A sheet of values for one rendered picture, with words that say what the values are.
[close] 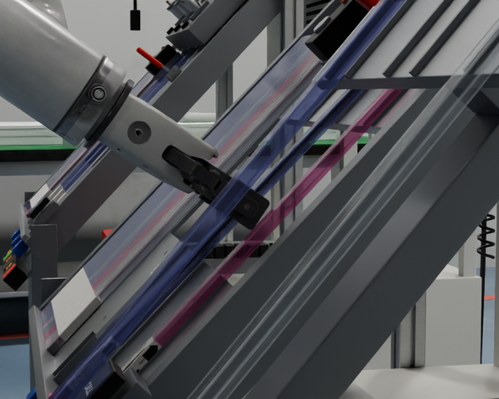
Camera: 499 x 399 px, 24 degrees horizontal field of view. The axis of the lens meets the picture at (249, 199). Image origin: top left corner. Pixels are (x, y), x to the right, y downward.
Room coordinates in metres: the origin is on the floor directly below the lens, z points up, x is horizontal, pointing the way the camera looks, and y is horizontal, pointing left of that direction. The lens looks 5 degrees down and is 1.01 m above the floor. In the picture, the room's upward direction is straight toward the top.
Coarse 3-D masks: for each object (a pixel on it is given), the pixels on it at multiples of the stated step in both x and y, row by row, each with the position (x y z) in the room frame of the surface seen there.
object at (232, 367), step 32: (480, 64) 0.53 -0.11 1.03; (448, 96) 0.53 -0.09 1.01; (416, 128) 0.53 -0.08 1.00; (384, 160) 0.53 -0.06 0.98; (416, 160) 0.53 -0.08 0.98; (384, 192) 0.52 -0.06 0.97; (352, 224) 0.52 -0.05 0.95; (320, 256) 0.52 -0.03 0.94; (288, 288) 0.51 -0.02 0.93; (256, 320) 0.52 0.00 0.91; (288, 320) 0.51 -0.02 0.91; (224, 352) 0.52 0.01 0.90; (256, 352) 0.51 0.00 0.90; (224, 384) 0.51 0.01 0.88
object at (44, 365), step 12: (36, 312) 1.46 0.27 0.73; (36, 324) 1.38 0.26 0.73; (36, 336) 1.31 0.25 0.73; (36, 348) 1.25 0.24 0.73; (36, 360) 1.20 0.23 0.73; (48, 360) 1.22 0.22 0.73; (36, 372) 1.16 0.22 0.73; (48, 372) 1.16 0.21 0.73; (36, 384) 1.11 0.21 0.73; (48, 384) 1.10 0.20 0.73; (36, 396) 1.07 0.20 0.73; (48, 396) 1.05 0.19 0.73
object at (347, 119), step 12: (336, 96) 1.18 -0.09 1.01; (360, 96) 1.10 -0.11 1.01; (372, 96) 1.07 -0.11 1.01; (408, 96) 0.97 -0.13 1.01; (288, 108) 1.32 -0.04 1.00; (324, 108) 1.18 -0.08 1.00; (348, 108) 1.09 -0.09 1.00; (360, 108) 1.06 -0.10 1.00; (396, 108) 0.97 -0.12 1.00; (276, 120) 1.35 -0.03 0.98; (312, 120) 1.18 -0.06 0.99; (336, 120) 1.09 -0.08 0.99; (348, 120) 1.07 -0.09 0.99; (384, 120) 0.97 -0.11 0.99; (372, 132) 1.00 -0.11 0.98
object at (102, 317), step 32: (160, 256) 1.24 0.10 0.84; (128, 288) 1.24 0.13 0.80; (192, 288) 1.03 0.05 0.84; (224, 288) 0.95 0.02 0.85; (96, 320) 1.24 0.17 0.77; (160, 320) 1.03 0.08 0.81; (192, 320) 0.95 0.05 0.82; (64, 352) 1.24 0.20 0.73; (128, 352) 1.03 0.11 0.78; (160, 352) 0.95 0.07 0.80
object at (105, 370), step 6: (108, 366) 0.85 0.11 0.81; (102, 372) 0.85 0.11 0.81; (108, 372) 0.83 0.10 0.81; (96, 378) 0.85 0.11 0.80; (102, 378) 0.83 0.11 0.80; (90, 384) 0.85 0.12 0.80; (96, 384) 0.83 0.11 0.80; (84, 390) 0.85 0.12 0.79; (90, 390) 0.83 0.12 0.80; (78, 396) 0.85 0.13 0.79; (84, 396) 0.83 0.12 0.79
